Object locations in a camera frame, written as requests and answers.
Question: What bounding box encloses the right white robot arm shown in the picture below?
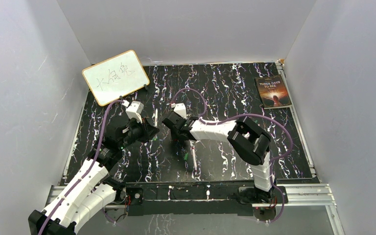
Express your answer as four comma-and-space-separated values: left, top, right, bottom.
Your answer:
162, 111, 277, 205

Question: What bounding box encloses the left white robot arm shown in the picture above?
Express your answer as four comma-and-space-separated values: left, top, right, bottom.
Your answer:
28, 117, 159, 235

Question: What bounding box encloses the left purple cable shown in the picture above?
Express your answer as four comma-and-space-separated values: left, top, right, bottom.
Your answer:
37, 99, 127, 235

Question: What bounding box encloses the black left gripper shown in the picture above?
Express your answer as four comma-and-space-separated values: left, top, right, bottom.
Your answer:
119, 115, 159, 149

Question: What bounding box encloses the dark paperback book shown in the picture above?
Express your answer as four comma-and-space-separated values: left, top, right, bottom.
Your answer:
255, 75, 292, 109

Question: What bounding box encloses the purple cable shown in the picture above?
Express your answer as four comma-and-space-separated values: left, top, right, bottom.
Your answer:
169, 87, 294, 224
37, 99, 127, 235

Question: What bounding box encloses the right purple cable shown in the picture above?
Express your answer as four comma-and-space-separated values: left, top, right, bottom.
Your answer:
169, 87, 294, 224

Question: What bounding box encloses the small whiteboard wooden frame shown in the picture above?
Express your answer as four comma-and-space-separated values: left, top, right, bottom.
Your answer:
82, 50, 150, 106

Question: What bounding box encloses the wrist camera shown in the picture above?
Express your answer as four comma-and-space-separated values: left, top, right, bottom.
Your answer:
171, 103, 187, 119
126, 101, 144, 123

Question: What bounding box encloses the white marker pen yellow end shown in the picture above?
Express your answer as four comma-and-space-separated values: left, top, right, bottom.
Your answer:
154, 109, 158, 127

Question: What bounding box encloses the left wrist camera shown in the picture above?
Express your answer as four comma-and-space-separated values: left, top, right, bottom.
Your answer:
126, 101, 144, 123

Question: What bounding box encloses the white pen red tip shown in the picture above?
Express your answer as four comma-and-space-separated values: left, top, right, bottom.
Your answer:
191, 147, 197, 171

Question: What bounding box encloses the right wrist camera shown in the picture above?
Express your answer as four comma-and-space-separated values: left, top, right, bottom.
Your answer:
171, 103, 187, 119

